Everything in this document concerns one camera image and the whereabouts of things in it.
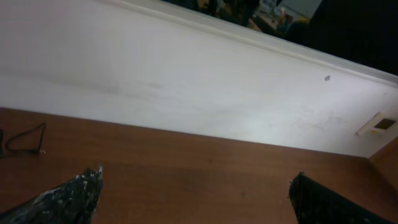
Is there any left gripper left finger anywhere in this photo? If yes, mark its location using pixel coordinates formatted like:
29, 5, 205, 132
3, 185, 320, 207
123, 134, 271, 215
1, 167, 103, 224

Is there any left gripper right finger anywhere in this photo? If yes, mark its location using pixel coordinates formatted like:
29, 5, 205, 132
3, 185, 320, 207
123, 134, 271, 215
289, 172, 392, 224

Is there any wall socket opening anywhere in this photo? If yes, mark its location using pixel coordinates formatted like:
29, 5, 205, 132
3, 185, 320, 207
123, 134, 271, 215
356, 112, 397, 136

